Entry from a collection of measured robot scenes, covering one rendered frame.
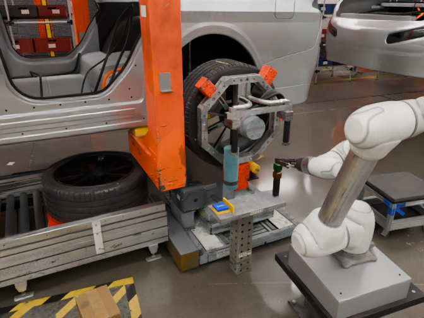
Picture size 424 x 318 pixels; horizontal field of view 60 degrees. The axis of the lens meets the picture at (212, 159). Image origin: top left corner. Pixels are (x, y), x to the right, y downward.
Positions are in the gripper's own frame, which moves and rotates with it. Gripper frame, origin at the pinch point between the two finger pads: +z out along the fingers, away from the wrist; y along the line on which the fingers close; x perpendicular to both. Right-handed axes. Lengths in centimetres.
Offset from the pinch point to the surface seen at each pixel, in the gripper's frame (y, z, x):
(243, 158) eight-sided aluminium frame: 2.7, 31.9, 0.5
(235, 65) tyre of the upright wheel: 4, 26, -55
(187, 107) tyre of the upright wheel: 34, 36, -35
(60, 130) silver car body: 98, 83, -32
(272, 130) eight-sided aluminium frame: -19.0, 27.8, -13.4
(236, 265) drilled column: 25, 20, 61
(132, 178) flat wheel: 65, 63, 4
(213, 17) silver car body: -5, 58, -89
